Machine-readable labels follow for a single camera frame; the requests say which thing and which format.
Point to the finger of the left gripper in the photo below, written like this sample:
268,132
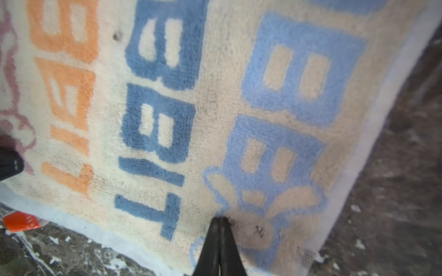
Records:
11,163

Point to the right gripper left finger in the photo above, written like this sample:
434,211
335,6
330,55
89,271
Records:
208,263

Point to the cream rabbit text towel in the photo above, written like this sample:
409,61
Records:
139,121

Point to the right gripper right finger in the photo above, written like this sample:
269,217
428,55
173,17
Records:
230,260

